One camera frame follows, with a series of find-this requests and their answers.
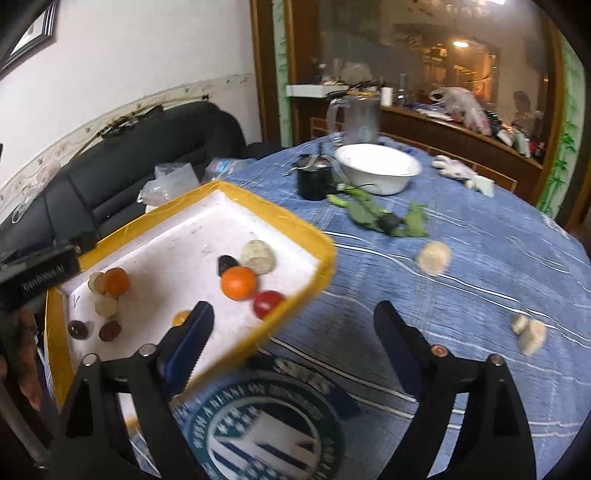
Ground wooden glass cabinet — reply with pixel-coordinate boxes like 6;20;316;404
249;0;571;228

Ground white bowl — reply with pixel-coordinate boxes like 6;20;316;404
335;144;422;195

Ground plastic water bottle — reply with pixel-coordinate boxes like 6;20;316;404
203;157;257;182

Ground white glove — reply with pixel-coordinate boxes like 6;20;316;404
431;154;478;184

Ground black cup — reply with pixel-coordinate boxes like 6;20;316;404
297;154;334;201

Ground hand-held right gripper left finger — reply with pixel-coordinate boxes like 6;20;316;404
46;300;216;480

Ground clear plastic bag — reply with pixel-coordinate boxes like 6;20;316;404
137;162;200;206
11;159;62;217
339;62;373;84

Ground framed picture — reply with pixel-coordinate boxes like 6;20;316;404
0;0;61;77

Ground white foam tray yellow tape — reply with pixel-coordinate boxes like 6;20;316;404
45;181;337;411

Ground flat white box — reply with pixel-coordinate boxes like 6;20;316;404
286;84;350;98

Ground blue plaid tablecloth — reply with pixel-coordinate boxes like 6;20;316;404
129;134;589;480

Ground beige cork-like round block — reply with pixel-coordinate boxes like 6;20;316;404
241;240;277;275

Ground round tan fruit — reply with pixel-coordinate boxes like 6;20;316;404
414;241;451;277

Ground white plastic bag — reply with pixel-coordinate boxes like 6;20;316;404
429;87;488;136

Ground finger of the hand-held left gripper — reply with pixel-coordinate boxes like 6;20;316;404
55;229;100;254

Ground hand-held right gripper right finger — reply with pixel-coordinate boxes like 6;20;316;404
374;300;539;480

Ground large orange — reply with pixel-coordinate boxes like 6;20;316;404
221;266;257;302

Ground red round fruit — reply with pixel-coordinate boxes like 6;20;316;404
253;290;284;320

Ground grey metal tube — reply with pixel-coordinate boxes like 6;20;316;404
0;378;49;469

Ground clear plastic pitcher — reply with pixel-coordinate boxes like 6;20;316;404
326;95;382;145

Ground person's left hand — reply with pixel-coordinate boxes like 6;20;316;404
0;308;47;407

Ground green leaves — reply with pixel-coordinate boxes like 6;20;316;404
327;187;428;239

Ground black leather sofa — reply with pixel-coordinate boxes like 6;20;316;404
0;102;282;259

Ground wooden bow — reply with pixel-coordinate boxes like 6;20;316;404
83;95;209;148

